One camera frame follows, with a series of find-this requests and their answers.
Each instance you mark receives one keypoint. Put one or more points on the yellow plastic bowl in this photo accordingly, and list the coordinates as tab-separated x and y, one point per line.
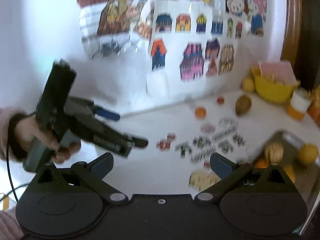
272	92

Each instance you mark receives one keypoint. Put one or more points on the person left hand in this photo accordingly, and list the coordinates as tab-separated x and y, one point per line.
28	129

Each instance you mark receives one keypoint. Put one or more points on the small red cherry tomato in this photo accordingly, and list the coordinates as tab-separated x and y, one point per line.
220	100

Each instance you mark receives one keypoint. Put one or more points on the small orange tangerine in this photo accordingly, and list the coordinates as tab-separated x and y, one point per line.
200	113
261	163

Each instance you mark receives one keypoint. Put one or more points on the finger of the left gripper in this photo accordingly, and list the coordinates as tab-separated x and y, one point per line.
100	111

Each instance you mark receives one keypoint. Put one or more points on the cartoon characters poster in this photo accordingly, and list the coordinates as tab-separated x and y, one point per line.
106	25

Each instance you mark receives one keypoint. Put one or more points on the pink paper in bowl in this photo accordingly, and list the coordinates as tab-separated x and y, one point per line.
278	71

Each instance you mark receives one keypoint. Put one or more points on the large yellow lemon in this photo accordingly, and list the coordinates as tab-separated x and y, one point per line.
307	154

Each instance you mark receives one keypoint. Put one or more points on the orange dress painting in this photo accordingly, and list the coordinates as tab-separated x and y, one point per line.
314	109

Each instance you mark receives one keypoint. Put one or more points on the small yellow lemon by bowl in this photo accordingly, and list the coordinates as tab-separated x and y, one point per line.
248	85

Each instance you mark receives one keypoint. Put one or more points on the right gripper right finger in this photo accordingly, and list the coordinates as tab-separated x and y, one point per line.
231	175

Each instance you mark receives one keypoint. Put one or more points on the brown green pear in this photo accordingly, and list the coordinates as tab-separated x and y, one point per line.
243	105

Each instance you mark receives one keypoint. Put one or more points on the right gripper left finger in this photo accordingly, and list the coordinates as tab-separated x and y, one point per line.
93	173

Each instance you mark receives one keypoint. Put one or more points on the white orange cup vase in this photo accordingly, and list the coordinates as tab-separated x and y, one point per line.
299	104

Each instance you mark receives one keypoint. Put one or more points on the round orange fruit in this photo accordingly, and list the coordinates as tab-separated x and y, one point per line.
289	170

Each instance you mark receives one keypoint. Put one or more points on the houses drawing paper sheet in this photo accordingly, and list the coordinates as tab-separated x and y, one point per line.
193	48

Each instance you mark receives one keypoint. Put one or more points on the silver metal tray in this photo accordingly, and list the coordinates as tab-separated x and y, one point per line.
306	177

